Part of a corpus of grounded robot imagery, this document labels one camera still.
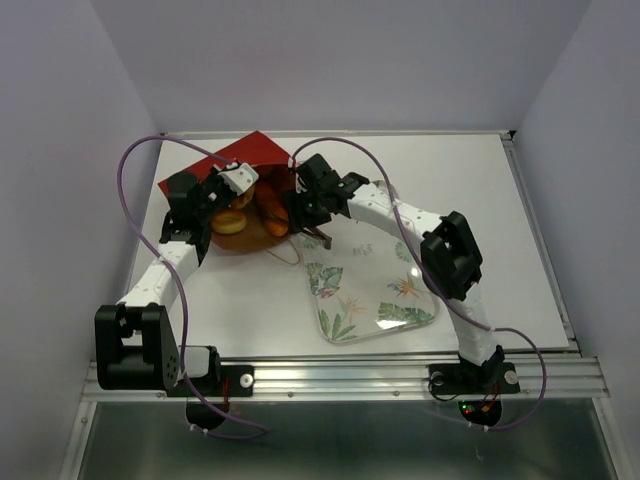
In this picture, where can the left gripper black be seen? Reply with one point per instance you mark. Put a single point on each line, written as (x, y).
(213, 176)

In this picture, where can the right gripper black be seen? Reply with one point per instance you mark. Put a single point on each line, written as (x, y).
(291, 201)

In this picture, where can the long orange fake bread loaf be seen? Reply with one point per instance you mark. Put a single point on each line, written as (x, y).
(271, 209)

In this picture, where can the red brown paper bag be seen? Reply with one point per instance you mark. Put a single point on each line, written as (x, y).
(242, 231)

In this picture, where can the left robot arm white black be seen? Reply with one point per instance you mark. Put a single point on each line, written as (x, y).
(135, 345)

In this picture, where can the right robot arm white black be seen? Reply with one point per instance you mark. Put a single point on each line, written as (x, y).
(443, 248)

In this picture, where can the sugared orange fake donut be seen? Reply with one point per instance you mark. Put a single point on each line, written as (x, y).
(242, 201)

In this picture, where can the clear tray with leaf print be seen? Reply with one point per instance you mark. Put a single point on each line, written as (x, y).
(367, 285)

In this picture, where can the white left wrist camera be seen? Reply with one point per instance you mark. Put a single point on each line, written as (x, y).
(239, 177)

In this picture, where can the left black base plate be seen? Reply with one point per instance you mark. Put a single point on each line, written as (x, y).
(233, 381)

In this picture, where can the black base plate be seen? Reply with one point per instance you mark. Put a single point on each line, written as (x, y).
(452, 380)
(233, 381)

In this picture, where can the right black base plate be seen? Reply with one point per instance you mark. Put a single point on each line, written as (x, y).
(452, 380)

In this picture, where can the aluminium mounting rail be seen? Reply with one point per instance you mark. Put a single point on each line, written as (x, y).
(406, 379)

